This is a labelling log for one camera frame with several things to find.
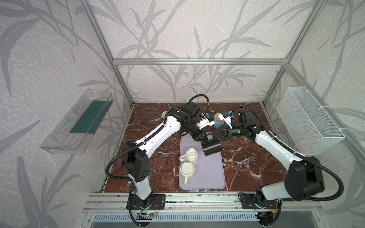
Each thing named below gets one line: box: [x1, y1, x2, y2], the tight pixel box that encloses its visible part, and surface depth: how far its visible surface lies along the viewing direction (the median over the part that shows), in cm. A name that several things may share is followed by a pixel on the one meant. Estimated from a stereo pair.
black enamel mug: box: [201, 138, 222, 157], surface depth 75 cm
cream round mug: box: [180, 161, 196, 185], surface depth 79 cm
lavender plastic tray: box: [179, 132, 226, 190], surface depth 83 cm
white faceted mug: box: [179, 147, 199, 166], surface depth 82 cm
